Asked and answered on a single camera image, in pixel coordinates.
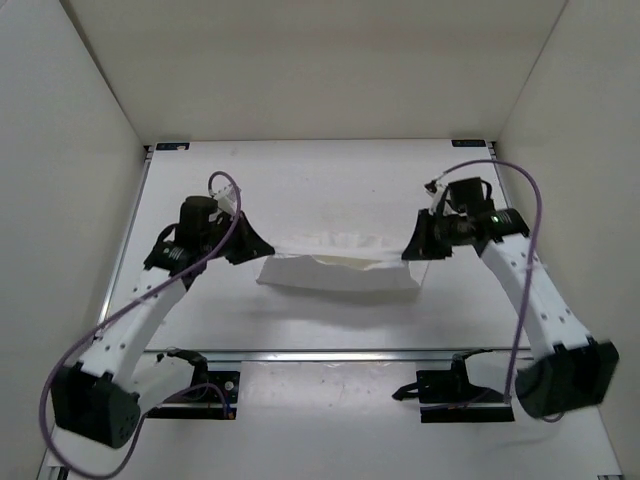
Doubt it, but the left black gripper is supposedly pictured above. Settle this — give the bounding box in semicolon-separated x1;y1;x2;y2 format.
207;205;276;260

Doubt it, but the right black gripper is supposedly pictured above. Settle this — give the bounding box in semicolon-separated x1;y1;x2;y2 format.
403;209;465;262

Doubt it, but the white pleated skirt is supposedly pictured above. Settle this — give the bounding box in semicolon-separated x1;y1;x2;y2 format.
255;231;430;303

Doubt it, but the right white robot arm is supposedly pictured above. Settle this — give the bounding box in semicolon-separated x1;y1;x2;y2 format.
402;177;619;421

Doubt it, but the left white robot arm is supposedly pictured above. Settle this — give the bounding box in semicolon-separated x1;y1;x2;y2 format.
50;191;275;449

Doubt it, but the right blue corner label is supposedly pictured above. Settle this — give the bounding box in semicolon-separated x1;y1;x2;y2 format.
451;139;486;148

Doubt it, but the blue corner label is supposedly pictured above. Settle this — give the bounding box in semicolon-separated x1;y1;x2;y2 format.
451;139;486;148
155;142;190;151

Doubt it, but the left blue corner label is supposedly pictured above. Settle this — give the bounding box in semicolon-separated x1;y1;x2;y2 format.
155;142;190;151

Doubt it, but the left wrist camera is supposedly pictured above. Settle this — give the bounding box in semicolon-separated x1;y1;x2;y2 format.
209;183;240;215

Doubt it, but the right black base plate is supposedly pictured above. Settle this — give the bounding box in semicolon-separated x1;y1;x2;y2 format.
392;349;515;424

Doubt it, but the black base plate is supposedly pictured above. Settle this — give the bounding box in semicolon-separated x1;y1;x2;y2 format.
147;362;241;421
392;349;515;424

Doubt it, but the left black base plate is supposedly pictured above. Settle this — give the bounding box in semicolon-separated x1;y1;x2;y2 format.
147;362;241;421

